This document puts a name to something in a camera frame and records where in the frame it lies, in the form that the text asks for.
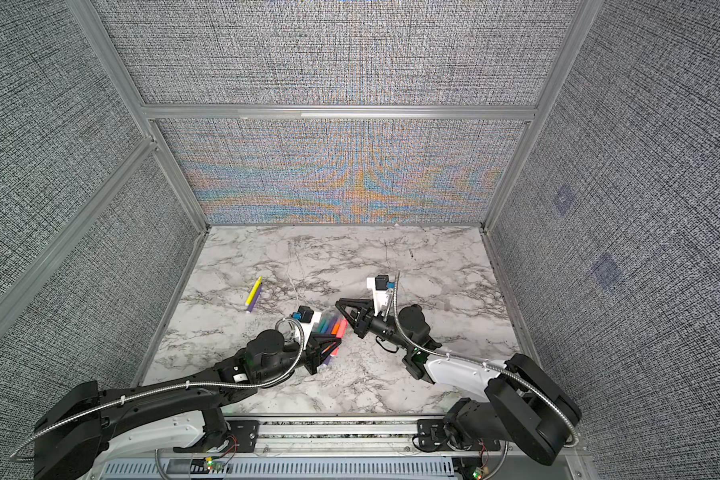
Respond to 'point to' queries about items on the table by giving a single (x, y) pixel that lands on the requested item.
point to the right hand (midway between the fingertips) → (338, 300)
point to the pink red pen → (341, 331)
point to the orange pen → (335, 328)
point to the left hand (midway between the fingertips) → (342, 336)
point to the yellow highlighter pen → (254, 290)
